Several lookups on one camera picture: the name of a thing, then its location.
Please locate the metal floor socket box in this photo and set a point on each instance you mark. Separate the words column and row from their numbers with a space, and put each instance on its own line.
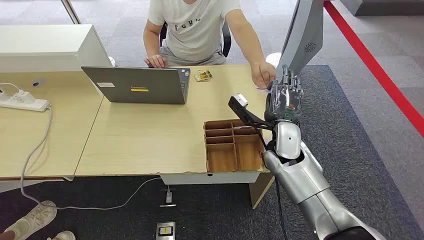
column 165, row 231

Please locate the white power strip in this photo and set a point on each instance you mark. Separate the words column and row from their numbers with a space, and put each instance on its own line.
column 23, row 104

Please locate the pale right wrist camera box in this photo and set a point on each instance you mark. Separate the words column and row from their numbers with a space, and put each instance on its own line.
column 242, row 99

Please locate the person's right forearm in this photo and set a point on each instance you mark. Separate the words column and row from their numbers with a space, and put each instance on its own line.
column 150, row 44

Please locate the person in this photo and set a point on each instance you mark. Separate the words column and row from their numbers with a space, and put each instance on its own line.
column 193, row 33

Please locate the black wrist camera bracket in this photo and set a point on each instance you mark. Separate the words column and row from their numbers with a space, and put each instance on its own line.
column 243, row 114

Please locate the wooden compartment organizer tray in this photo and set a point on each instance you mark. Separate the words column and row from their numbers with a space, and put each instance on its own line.
column 228, row 155

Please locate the person's left hand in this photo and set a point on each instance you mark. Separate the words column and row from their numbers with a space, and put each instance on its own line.
column 263, row 75

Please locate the slanted metal pole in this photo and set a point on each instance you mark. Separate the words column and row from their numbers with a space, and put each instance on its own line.
column 71, row 11

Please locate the grey card reader kiosk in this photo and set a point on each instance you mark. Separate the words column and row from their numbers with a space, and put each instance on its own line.
column 303, row 36

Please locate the metal floor outlet plate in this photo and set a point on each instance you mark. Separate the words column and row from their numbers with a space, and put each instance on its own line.
column 163, row 205

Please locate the white cabinet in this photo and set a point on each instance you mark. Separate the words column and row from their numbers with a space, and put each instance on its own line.
column 46, row 46

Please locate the white plug adapter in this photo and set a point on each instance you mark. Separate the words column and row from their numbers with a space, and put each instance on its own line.
column 23, row 96

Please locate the white round object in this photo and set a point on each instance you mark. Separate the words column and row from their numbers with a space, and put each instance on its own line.
column 273, row 59
column 112, row 61

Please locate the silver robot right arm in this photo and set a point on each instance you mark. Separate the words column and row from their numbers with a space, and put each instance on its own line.
column 304, row 179

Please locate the white floor plug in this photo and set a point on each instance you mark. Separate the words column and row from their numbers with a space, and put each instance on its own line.
column 169, row 197

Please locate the white sneaker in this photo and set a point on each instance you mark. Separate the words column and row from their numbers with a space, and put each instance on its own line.
column 63, row 236
column 31, row 220

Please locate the grey low platform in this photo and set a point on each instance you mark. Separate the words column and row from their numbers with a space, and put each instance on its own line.
column 384, row 7

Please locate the red floor tape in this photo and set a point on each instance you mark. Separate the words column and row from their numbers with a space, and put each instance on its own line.
column 374, row 66

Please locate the person's right hand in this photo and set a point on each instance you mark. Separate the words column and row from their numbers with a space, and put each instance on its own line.
column 155, row 62

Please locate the clear plastic hand cover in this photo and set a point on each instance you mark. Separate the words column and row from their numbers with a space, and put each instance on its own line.
column 280, row 102

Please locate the grey laptop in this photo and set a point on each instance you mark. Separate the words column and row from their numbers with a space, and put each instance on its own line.
column 139, row 86

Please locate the black office chair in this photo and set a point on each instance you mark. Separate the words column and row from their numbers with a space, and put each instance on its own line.
column 226, row 39

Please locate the wooden desk leg panel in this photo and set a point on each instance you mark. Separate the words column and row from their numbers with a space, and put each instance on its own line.
column 260, row 193

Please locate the person's left forearm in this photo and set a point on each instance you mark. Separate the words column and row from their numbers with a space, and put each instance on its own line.
column 250, row 43

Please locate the white desk underframe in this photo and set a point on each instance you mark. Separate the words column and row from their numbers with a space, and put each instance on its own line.
column 212, row 179
column 20, row 185

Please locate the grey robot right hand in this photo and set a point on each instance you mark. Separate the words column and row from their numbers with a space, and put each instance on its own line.
column 285, row 99

